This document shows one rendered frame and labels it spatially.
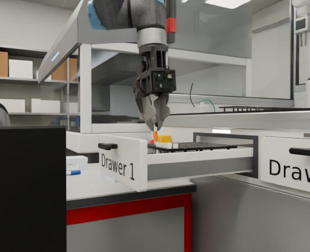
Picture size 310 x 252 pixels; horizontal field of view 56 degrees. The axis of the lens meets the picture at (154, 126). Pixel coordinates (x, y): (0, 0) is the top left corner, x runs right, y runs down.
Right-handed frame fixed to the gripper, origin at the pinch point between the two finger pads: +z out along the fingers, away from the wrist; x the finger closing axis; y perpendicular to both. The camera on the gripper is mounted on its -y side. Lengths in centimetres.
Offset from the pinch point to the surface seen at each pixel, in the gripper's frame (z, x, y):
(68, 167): 15, -14, -55
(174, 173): 10.8, -1.4, 12.3
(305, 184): 14.3, 21.6, 28.0
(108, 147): 4.2, -13.9, 3.8
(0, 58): -99, -45, -370
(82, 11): -59, 1, -78
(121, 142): 3.4, -10.7, 3.9
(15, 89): -64, -29, -417
